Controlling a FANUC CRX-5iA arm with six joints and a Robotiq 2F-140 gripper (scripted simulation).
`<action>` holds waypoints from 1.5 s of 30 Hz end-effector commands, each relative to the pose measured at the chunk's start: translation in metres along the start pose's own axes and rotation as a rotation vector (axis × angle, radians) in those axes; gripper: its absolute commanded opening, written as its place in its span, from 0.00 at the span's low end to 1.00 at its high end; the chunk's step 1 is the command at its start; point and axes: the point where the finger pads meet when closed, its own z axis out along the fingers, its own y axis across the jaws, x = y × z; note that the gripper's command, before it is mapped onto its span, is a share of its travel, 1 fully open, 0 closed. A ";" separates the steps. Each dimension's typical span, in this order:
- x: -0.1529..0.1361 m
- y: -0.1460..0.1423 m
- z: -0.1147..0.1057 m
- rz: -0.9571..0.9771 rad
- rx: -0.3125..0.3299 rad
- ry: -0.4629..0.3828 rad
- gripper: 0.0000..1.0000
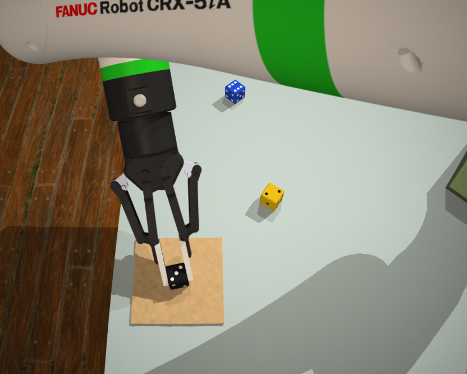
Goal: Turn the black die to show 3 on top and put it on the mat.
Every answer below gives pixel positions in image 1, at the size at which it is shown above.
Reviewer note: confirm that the black die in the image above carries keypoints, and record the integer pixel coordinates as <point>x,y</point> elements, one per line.
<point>177,276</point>

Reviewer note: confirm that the blue die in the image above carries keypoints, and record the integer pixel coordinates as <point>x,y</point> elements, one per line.
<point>234,91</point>

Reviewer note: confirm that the tan square mat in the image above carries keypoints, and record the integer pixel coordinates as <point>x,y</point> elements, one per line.
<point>199,303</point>

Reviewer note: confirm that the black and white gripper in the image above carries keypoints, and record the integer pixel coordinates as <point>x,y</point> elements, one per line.
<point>155,139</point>

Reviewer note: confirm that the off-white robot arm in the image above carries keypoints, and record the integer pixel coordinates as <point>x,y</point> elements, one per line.
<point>405,54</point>

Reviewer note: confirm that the yellow die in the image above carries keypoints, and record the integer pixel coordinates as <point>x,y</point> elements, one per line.
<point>271,196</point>

